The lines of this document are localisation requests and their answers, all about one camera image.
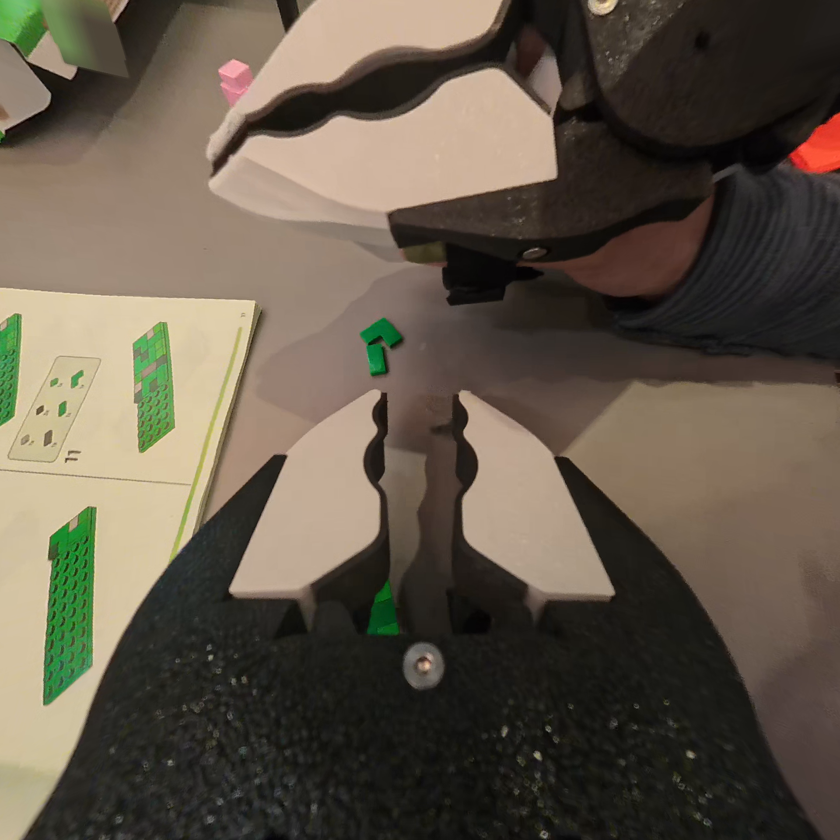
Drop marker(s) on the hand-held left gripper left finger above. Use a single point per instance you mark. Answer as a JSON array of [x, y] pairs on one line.
[[309, 525]]

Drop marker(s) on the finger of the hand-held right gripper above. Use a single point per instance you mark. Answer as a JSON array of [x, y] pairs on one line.
[[420, 158], [381, 40]]

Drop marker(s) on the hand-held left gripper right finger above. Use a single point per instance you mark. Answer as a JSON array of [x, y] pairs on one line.
[[532, 525]]

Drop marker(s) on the small green plate piece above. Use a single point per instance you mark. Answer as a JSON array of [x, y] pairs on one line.
[[383, 610]]

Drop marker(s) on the person's right forearm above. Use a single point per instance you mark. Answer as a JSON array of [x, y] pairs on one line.
[[775, 263]]

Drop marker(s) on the person's right hand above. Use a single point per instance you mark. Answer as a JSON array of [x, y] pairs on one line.
[[643, 256]]

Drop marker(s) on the orange traffic cone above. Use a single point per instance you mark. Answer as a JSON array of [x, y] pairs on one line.
[[820, 142]]

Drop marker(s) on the small pink brick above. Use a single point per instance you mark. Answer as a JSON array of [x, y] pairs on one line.
[[235, 82]]

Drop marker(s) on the green L-shaped brick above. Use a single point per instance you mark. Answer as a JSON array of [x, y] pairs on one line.
[[381, 335]]

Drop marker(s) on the building instruction booklet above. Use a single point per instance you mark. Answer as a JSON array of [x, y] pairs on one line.
[[105, 460]]

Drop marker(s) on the green brick set box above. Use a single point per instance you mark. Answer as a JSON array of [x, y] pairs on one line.
[[53, 53]]

